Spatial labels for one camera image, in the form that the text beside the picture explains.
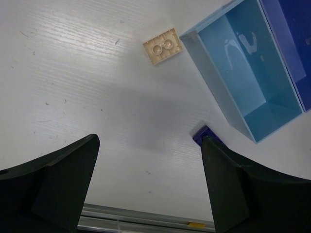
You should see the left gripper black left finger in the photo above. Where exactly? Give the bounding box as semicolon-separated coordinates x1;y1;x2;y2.
0;134;100;233

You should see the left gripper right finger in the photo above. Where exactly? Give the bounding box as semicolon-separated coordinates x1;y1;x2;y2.
201;137;311;233

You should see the purple lego plate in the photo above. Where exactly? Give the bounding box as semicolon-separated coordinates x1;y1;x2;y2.
192;125;224;147

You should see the light blue container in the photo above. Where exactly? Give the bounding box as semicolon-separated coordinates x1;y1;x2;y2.
181;0;303;143

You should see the tan lego brick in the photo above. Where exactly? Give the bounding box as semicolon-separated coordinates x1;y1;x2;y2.
142;28;183;66

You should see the purple blue container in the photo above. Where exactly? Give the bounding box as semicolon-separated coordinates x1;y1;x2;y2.
260;0;311;112

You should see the aluminium front rail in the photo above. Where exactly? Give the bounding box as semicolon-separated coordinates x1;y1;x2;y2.
77;204;215;233

